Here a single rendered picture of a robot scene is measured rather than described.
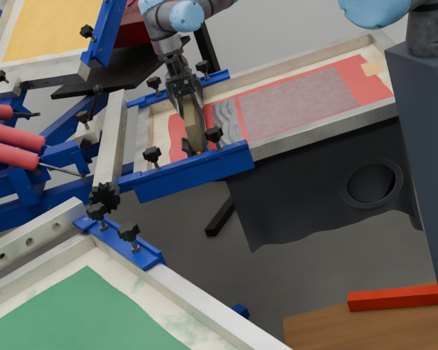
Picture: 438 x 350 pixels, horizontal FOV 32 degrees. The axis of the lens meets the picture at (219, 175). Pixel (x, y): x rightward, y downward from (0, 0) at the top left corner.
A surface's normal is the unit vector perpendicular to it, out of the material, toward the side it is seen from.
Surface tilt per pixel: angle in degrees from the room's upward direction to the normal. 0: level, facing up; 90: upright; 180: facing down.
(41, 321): 0
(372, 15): 94
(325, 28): 90
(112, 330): 0
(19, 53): 32
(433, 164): 90
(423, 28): 72
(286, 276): 0
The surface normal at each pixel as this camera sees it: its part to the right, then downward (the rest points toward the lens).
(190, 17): 0.62, 0.16
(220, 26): 0.07, 0.43
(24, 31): -0.47, -0.45
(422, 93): -0.89, 0.41
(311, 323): -0.30, -0.85
